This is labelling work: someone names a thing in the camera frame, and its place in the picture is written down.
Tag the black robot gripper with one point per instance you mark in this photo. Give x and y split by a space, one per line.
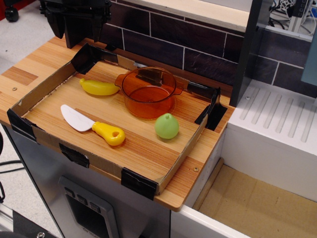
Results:
96 10

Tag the white yellow toy knife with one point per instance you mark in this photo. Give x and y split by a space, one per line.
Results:
113 136

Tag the orange transparent plastic pot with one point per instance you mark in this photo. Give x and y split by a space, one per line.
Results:
149 91

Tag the black caster wheel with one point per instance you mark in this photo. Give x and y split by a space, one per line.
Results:
11 14

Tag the yellow toy banana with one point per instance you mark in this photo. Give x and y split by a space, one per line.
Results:
98 88

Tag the green toy pear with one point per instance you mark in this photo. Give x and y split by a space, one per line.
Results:
166 126

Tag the grey toy oven front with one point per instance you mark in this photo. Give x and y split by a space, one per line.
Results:
94 215

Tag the white toy sink unit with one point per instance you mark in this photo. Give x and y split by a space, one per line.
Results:
261 179

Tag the dark grey vertical post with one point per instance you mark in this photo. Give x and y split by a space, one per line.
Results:
257 22

